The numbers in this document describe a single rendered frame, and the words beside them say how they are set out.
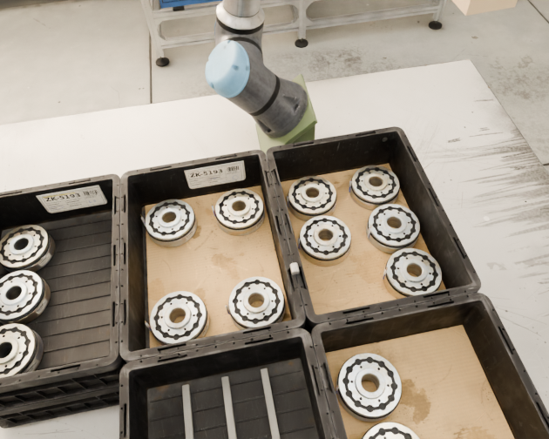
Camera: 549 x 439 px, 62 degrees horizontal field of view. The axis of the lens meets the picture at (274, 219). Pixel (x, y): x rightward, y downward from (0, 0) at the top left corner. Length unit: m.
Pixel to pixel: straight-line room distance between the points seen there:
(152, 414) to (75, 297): 0.28
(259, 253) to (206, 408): 0.31
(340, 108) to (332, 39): 1.57
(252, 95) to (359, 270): 0.47
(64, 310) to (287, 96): 0.68
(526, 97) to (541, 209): 1.55
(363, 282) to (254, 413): 0.31
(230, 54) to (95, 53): 2.08
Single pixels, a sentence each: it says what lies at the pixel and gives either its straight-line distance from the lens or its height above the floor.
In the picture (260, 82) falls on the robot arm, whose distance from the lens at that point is 1.09.
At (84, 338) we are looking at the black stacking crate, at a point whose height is 0.83.
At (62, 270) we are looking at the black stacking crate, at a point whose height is 0.83.
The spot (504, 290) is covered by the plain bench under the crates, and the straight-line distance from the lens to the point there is 1.12.
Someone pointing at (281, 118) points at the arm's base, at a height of 0.85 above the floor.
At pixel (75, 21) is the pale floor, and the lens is 3.47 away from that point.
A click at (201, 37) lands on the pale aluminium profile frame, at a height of 0.14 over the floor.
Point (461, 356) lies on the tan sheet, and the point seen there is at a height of 0.83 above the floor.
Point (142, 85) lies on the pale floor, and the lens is 2.75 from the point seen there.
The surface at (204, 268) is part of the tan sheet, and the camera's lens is 0.92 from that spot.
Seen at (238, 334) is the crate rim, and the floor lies 0.93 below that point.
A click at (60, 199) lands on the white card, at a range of 1.04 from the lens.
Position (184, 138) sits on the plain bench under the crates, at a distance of 1.35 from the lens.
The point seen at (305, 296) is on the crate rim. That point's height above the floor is 0.93.
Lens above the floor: 1.62
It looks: 55 degrees down
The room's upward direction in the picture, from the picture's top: 4 degrees counter-clockwise
